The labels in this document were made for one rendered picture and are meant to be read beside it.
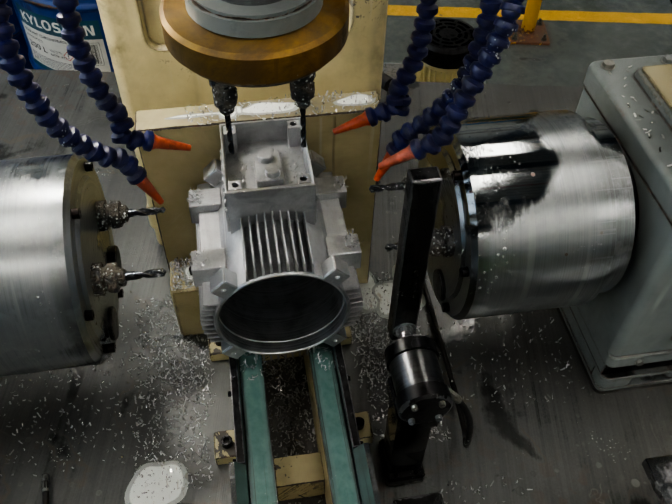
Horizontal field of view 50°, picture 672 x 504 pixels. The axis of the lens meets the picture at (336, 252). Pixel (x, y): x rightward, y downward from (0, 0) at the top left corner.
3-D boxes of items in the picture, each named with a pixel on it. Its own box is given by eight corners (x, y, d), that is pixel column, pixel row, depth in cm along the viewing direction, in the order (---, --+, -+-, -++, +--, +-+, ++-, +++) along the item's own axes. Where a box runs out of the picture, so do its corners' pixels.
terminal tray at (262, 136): (222, 168, 91) (216, 123, 86) (305, 160, 93) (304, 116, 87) (228, 238, 84) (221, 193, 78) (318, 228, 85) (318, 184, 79)
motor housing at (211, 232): (203, 251, 102) (184, 149, 88) (335, 236, 105) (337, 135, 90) (210, 371, 90) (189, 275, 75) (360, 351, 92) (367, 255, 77)
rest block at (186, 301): (180, 305, 111) (168, 254, 102) (226, 300, 112) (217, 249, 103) (181, 337, 107) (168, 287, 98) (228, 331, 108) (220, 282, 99)
